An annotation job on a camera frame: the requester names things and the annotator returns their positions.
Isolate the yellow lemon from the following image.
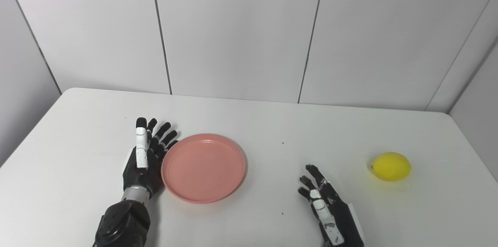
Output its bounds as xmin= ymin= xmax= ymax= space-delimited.
xmin=369 ymin=152 xmax=412 ymax=182

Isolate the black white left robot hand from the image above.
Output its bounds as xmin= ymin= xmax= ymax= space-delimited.
xmin=122 ymin=117 xmax=179 ymax=200

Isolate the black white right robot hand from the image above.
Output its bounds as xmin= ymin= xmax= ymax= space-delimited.
xmin=298 ymin=164 xmax=365 ymax=247

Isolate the pink round plate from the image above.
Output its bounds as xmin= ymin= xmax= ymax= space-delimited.
xmin=161 ymin=133 xmax=247 ymax=204

